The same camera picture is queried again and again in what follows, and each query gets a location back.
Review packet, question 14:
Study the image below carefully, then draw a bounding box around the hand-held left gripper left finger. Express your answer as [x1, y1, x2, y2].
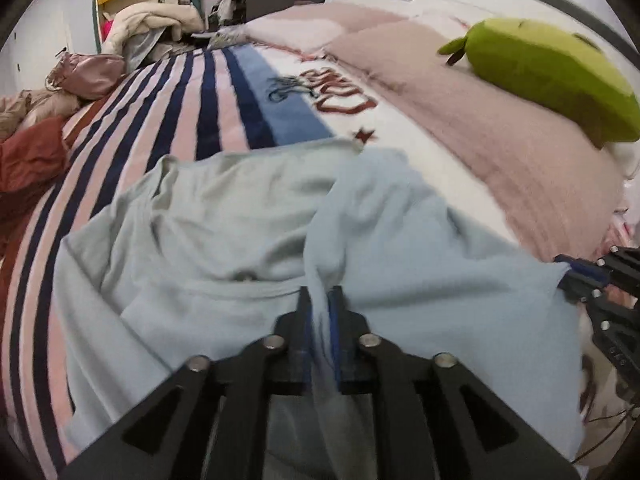
[60, 287, 314, 480]

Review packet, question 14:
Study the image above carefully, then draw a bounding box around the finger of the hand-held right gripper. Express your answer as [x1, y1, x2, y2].
[554, 246, 640, 292]
[560, 275, 640, 342]

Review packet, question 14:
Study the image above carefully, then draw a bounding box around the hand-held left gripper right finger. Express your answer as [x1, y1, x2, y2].
[327, 285, 582, 480]

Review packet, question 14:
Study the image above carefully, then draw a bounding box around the light blue shirt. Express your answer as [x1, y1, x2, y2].
[52, 137, 590, 480]

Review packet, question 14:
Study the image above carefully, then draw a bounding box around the white fluffy cloth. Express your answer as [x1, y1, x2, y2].
[604, 141, 640, 183]

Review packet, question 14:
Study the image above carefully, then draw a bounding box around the pink blanket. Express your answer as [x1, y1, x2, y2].
[324, 20, 627, 263]

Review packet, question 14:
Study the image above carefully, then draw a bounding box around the green plush toy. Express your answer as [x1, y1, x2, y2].
[437, 17, 640, 149]

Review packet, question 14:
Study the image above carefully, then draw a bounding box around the striped printed blanket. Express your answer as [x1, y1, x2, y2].
[0, 42, 623, 480]

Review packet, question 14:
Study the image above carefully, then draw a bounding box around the small pink pillow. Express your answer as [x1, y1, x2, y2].
[244, 2, 410, 57]

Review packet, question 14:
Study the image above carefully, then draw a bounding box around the red-brown cloth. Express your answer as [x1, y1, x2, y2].
[0, 117, 69, 256]

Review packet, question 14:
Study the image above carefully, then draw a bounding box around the pink shiny handbag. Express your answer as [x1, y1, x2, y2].
[46, 50, 127, 101]

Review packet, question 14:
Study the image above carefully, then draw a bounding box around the beige crumpled cloth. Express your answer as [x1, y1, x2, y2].
[0, 88, 82, 142]

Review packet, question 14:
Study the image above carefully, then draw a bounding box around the black cable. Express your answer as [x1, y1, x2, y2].
[570, 404, 640, 466]

